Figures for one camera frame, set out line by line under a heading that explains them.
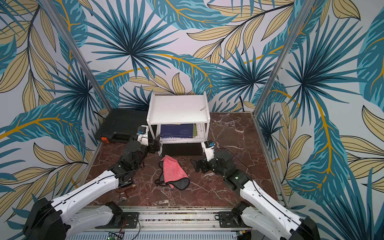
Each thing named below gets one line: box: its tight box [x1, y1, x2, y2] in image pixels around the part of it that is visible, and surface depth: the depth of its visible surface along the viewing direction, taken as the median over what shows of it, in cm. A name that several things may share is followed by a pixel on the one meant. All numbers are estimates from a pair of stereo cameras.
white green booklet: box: [193, 123, 205, 139], surface depth 87 cm
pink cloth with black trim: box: [155, 154, 190, 190], surface depth 87 cm
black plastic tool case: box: [95, 109, 148, 143], surface depth 100 cm
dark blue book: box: [160, 123, 194, 139], surface depth 86 cm
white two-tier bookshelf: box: [146, 91, 211, 157], surface depth 82 cm
